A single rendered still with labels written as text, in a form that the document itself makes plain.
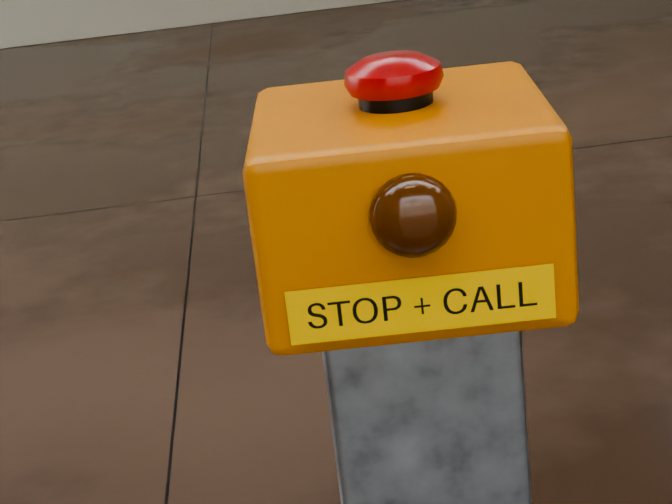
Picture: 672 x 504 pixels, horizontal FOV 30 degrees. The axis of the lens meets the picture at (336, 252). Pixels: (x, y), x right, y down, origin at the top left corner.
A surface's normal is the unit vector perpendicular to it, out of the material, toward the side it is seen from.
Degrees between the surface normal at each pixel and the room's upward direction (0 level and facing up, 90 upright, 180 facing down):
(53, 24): 90
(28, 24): 90
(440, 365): 90
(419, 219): 86
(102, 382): 0
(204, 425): 0
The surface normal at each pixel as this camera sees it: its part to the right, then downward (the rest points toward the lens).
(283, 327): 0.01, 0.35
